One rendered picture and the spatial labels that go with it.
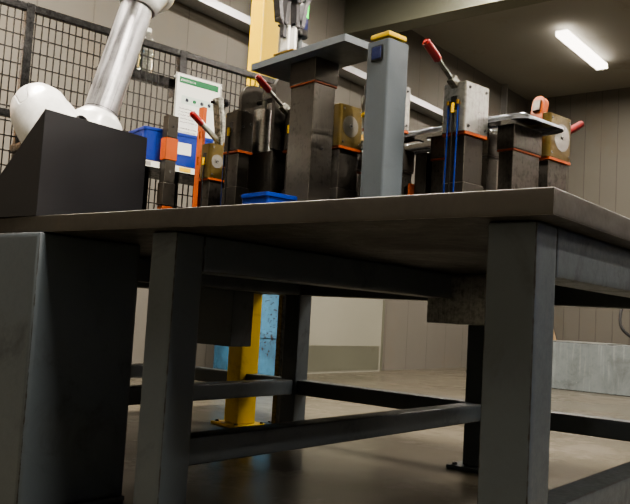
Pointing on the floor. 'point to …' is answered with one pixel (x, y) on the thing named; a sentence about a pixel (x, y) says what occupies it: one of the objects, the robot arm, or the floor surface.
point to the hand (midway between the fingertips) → (288, 40)
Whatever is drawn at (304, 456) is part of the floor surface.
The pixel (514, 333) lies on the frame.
